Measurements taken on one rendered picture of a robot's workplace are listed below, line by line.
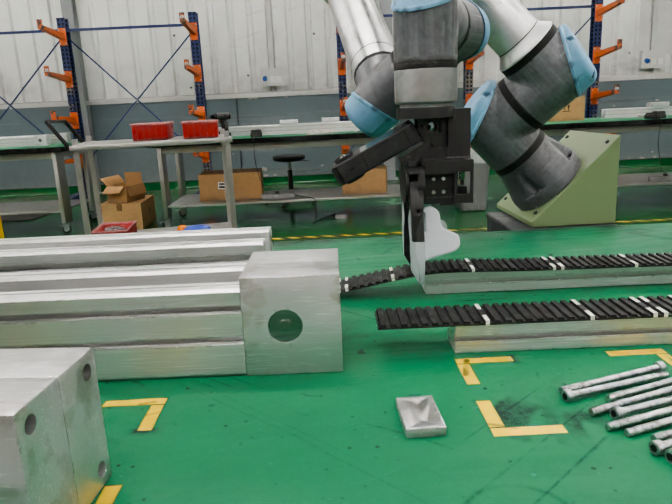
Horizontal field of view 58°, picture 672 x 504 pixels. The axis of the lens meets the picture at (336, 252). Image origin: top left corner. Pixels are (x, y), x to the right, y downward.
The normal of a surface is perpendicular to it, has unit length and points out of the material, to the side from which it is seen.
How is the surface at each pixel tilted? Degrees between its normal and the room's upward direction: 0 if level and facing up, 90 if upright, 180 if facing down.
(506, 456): 0
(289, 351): 90
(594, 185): 90
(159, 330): 90
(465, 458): 0
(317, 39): 90
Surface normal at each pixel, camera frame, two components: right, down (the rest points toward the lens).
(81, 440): 1.00, -0.03
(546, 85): -0.31, 0.50
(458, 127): 0.00, 0.24
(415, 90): -0.47, 0.23
